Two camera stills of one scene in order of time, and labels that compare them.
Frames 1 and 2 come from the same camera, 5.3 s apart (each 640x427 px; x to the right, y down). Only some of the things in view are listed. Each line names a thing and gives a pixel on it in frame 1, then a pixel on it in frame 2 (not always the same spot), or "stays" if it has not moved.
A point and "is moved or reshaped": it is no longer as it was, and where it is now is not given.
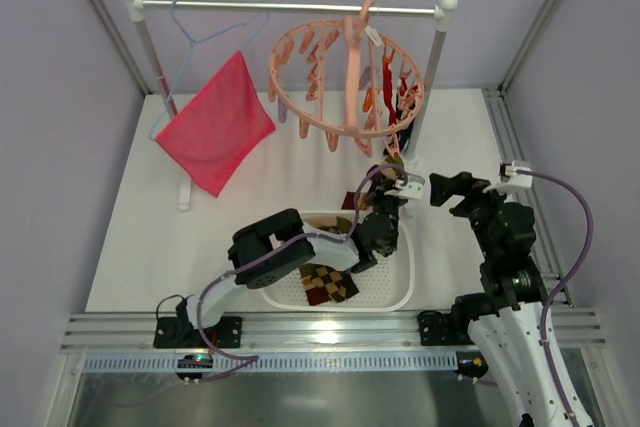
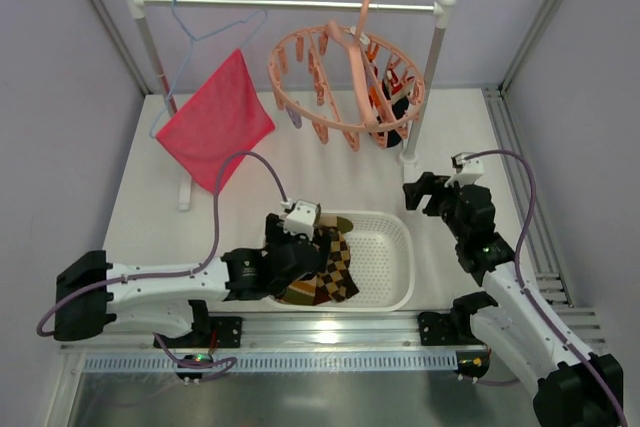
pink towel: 218,126 stays
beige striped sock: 392,173 to 301,291
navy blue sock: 402,133 to 396,107
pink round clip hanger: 341,80 is moved or reshaped
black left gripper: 382,192 to 276,229
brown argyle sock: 323,284 stays
